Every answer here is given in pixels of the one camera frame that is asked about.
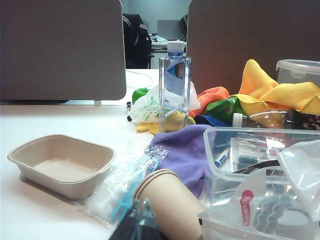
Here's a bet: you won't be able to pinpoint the transparent rectangular plastic box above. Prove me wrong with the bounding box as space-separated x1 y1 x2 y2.
202 125 320 208

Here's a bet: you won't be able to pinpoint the beige pulp food tray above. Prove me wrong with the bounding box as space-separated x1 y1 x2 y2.
6 134 117 201

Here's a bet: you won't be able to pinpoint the grey-brown desk partition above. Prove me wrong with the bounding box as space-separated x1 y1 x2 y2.
186 0 320 96
0 0 127 102

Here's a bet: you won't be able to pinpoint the thin white plastic bag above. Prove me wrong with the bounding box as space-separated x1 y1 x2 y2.
129 83 202 125

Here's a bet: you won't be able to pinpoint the blue cloth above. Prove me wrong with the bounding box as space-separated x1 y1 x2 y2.
193 114 235 127

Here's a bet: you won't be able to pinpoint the large yellow cloth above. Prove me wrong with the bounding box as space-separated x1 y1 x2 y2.
234 59 320 116

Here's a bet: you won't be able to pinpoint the black jacket white stripes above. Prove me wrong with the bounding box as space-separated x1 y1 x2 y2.
121 13 153 69

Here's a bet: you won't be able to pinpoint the purple cloth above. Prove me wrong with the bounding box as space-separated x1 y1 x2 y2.
149 124 218 200

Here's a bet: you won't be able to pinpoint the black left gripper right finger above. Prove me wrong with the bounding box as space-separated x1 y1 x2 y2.
140 196 166 240

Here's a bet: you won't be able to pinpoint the clear zip bag red logo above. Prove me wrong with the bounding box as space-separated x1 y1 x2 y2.
198 172 320 240

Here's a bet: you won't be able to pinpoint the grey background screen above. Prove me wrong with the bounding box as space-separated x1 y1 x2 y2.
156 19 183 41

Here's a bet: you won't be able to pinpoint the green plastic snack bag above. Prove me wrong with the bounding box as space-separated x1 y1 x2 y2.
203 96 245 123

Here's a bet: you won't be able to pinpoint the orange cloth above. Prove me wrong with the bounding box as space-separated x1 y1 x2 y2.
188 86 231 118

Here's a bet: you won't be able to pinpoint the round clear lidded container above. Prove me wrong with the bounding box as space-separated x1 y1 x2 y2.
276 59 320 86

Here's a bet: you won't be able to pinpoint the clear bag with blue utensil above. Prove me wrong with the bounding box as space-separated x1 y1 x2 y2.
78 138 171 230

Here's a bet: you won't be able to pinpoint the clear bottle dark label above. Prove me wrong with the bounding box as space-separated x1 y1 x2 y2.
231 108 320 131

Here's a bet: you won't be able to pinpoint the black marker pen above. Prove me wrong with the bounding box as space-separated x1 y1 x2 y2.
125 100 134 123

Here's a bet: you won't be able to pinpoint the blue marker pen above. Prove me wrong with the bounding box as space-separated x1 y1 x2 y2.
214 149 231 168

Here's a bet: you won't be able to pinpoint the blue water bottle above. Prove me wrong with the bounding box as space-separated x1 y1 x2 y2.
158 41 192 135

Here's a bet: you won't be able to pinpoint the clear marker case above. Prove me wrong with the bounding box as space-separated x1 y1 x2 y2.
229 137 288 176

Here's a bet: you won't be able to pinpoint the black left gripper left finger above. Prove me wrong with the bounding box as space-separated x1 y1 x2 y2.
109 201 141 240

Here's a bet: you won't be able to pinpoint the small yellow cloth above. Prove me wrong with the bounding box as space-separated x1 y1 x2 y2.
135 109 197 134

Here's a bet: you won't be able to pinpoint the brown paper cup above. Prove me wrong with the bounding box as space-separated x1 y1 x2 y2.
134 171 207 237
133 169 179 199

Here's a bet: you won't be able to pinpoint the green toy apple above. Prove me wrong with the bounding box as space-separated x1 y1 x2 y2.
131 87 151 105

